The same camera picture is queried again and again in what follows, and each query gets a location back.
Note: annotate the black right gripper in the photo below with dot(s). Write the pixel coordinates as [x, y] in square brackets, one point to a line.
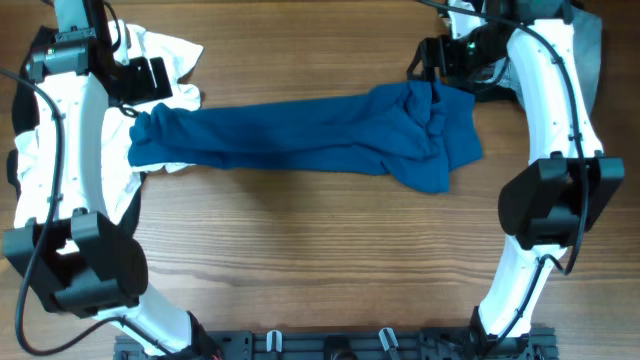
[443, 46]

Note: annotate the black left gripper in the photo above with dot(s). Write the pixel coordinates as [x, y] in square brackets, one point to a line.
[146, 90]

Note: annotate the teal blue polo shirt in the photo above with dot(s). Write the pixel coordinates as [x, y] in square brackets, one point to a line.
[418, 132]

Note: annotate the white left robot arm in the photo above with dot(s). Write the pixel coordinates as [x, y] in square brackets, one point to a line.
[68, 251]

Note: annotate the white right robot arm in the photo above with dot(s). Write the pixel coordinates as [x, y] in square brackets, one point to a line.
[546, 210]

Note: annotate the white crumpled shirt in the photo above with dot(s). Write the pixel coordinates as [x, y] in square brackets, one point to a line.
[119, 179]

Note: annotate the light blue denim shorts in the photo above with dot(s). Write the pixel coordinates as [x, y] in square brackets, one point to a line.
[587, 48]

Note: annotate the black garment under white shirt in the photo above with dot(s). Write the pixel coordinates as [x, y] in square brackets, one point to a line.
[24, 118]

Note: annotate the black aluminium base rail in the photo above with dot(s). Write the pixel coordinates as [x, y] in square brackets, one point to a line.
[426, 344]

